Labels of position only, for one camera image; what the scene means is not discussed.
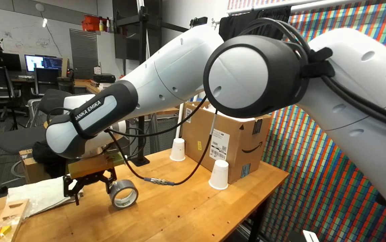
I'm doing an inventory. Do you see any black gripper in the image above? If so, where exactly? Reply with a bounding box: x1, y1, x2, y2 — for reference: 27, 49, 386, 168
63, 168, 117, 205

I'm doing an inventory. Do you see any black camera stand pole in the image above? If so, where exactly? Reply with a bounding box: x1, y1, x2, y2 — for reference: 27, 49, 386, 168
132, 0, 185, 166

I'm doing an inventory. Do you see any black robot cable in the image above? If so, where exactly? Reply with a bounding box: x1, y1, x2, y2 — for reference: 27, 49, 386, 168
105, 17, 386, 187

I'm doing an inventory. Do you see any white paper cup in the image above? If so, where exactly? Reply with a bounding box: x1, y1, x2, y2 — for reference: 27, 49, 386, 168
169, 138, 185, 161
208, 160, 228, 189

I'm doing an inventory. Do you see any wooden toy block board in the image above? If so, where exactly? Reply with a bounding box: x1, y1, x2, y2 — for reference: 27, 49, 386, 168
0, 199, 29, 242

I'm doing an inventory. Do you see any white paper cup far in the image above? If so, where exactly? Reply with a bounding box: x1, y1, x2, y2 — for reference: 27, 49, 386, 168
169, 138, 185, 161

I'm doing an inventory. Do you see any white folded towel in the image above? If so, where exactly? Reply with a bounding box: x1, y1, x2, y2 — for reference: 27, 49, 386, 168
7, 177, 70, 217

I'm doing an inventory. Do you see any tan wrist camera mount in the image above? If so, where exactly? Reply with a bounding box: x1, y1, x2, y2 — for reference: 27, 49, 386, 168
67, 152, 124, 178

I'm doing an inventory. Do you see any red container on shelf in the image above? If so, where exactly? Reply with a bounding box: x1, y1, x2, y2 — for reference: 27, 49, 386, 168
82, 14, 99, 32

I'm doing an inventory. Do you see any computer monitor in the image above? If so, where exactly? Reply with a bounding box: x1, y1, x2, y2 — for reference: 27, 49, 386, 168
24, 55, 62, 72

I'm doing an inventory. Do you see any white paper cup near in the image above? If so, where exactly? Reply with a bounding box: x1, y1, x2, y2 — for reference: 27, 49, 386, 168
208, 160, 228, 189

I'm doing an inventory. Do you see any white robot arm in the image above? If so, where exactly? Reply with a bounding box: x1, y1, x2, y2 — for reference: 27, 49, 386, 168
46, 25, 386, 199

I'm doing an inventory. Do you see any cardboard amazon box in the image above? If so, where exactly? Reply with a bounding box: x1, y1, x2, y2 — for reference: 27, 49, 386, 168
181, 102, 271, 182

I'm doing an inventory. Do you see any silver duct tape roll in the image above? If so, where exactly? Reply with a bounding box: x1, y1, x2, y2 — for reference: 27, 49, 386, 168
110, 180, 138, 208

